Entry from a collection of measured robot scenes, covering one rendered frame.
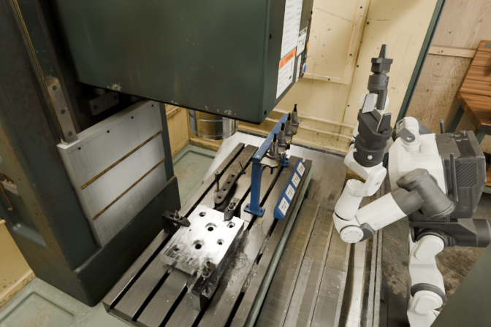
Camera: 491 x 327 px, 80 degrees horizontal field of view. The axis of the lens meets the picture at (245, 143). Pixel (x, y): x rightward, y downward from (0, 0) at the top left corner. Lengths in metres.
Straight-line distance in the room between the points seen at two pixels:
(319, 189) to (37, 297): 1.58
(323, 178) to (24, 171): 1.54
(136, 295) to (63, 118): 0.68
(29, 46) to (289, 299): 1.28
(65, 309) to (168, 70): 1.23
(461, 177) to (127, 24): 1.18
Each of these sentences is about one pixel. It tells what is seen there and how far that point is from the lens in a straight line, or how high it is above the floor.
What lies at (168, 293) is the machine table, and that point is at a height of 0.90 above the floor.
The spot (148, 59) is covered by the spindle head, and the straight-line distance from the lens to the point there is 0.85.
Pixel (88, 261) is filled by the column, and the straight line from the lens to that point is 1.46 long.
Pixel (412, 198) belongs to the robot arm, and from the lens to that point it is 1.11.
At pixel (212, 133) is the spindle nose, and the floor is 1.50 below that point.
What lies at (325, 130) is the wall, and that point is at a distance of 1.98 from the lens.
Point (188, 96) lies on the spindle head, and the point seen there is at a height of 1.64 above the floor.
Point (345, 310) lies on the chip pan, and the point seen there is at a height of 0.66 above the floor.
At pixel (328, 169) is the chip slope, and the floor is 0.80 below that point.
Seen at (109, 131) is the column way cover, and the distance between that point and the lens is 1.22.
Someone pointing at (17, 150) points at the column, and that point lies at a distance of 1.09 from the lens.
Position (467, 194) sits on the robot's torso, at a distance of 1.33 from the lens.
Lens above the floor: 1.95
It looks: 32 degrees down
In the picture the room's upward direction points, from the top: 2 degrees clockwise
